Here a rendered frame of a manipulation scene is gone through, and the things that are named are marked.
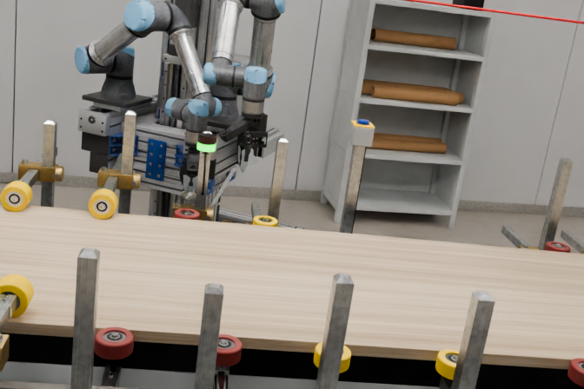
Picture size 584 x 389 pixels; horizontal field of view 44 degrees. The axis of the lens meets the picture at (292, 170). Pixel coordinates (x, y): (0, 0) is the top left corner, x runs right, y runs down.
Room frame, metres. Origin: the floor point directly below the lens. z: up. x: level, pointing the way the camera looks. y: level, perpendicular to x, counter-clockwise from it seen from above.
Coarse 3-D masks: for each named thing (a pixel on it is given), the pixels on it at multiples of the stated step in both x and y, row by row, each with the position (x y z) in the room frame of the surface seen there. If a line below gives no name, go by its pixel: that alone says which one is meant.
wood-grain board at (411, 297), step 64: (0, 256) 1.66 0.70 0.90; (64, 256) 1.71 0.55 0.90; (128, 256) 1.76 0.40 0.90; (192, 256) 1.82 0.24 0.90; (256, 256) 1.88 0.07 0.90; (320, 256) 1.94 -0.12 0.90; (384, 256) 2.01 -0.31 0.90; (448, 256) 2.08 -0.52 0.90; (512, 256) 2.16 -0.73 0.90; (576, 256) 2.24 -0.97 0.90; (64, 320) 1.39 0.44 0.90; (128, 320) 1.43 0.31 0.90; (192, 320) 1.47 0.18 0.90; (256, 320) 1.51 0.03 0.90; (320, 320) 1.55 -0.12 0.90; (384, 320) 1.59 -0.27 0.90; (448, 320) 1.64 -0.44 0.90; (512, 320) 1.69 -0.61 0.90; (576, 320) 1.74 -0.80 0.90
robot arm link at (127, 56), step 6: (126, 48) 3.07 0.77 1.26; (132, 48) 3.11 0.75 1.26; (120, 54) 3.06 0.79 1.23; (126, 54) 3.07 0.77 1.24; (132, 54) 3.10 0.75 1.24; (114, 60) 3.02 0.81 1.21; (120, 60) 3.05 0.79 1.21; (126, 60) 3.07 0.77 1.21; (132, 60) 3.10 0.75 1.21; (114, 66) 3.03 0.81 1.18; (120, 66) 3.05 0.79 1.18; (126, 66) 3.07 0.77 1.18; (132, 66) 3.10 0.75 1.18; (114, 72) 3.06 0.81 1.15; (120, 72) 3.06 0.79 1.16; (126, 72) 3.07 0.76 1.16; (132, 72) 3.11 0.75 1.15
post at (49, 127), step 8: (48, 120) 2.22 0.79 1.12; (48, 128) 2.21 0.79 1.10; (56, 128) 2.25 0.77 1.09; (48, 136) 2.21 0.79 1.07; (48, 144) 2.21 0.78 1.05; (48, 152) 2.21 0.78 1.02; (48, 160) 2.21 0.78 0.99; (48, 184) 2.21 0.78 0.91; (48, 192) 2.21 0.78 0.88; (48, 200) 2.21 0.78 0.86
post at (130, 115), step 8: (128, 112) 2.25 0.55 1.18; (128, 120) 2.24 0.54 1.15; (128, 128) 2.24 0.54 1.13; (128, 136) 2.24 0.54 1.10; (128, 144) 2.24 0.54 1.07; (128, 152) 2.24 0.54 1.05; (128, 160) 2.24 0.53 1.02; (128, 168) 2.24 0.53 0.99; (120, 192) 2.24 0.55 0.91; (128, 192) 2.25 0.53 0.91; (120, 200) 2.24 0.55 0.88; (128, 200) 2.25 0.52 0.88; (120, 208) 2.24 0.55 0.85; (128, 208) 2.25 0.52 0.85
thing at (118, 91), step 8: (112, 80) 3.06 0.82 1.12; (120, 80) 3.06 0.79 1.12; (128, 80) 3.08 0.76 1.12; (104, 88) 3.06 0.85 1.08; (112, 88) 3.05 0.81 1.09; (120, 88) 3.06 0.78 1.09; (128, 88) 3.07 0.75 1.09; (104, 96) 3.05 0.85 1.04; (112, 96) 3.04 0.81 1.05; (120, 96) 3.05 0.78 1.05; (128, 96) 3.07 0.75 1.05
